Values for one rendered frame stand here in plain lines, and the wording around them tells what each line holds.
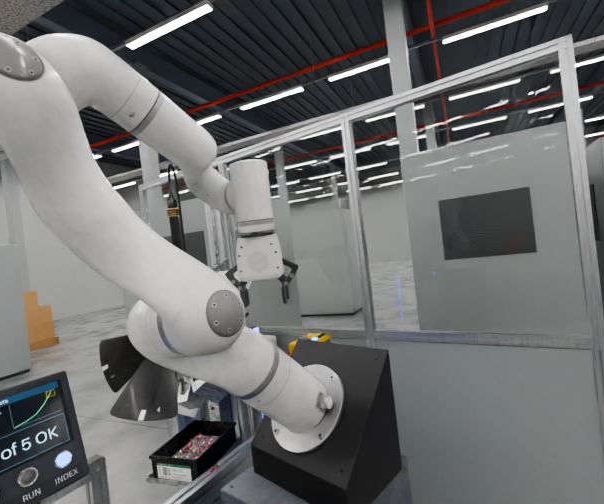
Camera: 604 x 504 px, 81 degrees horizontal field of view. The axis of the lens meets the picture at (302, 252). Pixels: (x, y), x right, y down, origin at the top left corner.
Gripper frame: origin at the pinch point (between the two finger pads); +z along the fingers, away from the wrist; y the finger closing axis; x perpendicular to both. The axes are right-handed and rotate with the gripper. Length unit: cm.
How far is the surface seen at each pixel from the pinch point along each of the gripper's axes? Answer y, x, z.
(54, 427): -34.6, -24.7, 12.9
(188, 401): -43, 43, 45
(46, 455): -34.8, -27.1, 16.3
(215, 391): -32, 42, 42
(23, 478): -36, -31, 17
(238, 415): -36, 77, 72
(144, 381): -54, 35, 32
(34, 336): -628, 603, 165
